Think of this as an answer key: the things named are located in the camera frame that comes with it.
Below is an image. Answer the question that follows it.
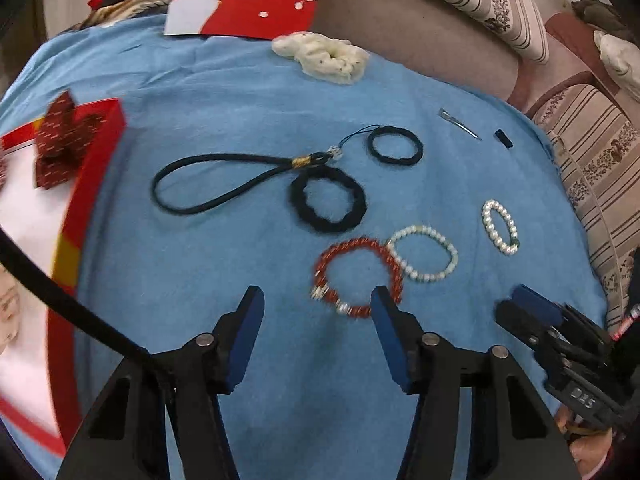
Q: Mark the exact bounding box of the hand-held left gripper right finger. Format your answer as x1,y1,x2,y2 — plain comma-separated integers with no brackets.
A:
370,285,577,480

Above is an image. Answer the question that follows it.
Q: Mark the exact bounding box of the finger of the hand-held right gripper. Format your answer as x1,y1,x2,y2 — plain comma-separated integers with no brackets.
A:
514,284,565,327
494,300,547,348

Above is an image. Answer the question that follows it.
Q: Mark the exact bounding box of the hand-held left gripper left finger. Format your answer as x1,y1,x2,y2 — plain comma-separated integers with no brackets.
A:
56,286,266,480

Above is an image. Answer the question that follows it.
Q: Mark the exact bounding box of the red bead bracelet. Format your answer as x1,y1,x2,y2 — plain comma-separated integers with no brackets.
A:
311,237,404,320

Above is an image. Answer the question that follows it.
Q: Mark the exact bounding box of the person's right hand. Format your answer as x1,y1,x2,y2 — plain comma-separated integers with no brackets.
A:
556,405,617,480

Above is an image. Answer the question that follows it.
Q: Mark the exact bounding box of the blue cloth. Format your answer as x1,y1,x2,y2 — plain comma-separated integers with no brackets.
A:
0,12,612,480

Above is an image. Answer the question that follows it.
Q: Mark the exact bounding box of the thick black scrunchie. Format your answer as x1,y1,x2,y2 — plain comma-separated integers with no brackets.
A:
290,165,368,235

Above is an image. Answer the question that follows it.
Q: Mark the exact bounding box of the striped floral sofa armrest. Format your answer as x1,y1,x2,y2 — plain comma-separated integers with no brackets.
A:
525,79,640,322

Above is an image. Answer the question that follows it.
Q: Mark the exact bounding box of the silver hair clip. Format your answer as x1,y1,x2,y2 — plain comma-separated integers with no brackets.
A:
438,107,483,141

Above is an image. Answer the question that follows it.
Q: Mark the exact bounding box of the red gift box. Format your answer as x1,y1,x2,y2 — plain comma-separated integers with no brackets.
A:
0,97,127,453

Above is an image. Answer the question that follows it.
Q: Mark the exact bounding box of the white pillow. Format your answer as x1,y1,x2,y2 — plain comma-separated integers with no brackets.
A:
593,30,640,104

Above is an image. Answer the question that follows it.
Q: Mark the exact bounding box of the dark red ribbon bow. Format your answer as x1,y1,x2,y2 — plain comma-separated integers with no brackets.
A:
33,90,109,191

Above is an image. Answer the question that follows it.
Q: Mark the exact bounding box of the brown sofa cushion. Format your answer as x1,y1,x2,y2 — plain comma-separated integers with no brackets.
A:
310,0,527,107

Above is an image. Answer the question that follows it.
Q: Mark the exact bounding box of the cream fluffy scrunchie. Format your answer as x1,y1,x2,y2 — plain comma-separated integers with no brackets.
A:
271,31,370,86

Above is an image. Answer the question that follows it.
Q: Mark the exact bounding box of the dark green cloth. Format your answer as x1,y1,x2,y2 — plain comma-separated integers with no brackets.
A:
571,0,632,37

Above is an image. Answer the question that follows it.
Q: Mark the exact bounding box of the red card with white cat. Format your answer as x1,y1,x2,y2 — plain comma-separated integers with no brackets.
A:
163,0,334,41

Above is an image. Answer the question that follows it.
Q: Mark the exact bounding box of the beige patterned cloth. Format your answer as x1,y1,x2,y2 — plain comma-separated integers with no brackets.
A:
74,0,172,32

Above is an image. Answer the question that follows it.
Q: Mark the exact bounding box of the red white braided cable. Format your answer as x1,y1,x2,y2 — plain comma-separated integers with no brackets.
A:
613,304,640,343

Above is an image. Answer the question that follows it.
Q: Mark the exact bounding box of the small pearl bracelet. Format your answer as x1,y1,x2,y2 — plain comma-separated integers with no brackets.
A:
481,199,521,256

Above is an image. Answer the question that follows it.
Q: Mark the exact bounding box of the white green bead bracelet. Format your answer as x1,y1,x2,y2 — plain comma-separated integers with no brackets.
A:
387,225,459,283

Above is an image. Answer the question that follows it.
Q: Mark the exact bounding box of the black cable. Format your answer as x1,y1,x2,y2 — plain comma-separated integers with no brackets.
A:
0,229,153,363

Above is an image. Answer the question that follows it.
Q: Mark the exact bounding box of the black lanyard strap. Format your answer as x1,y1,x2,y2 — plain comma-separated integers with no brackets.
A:
152,124,382,217

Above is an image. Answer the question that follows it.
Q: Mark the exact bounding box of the thin black hair tie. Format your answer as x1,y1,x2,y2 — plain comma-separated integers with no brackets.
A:
368,126,425,169

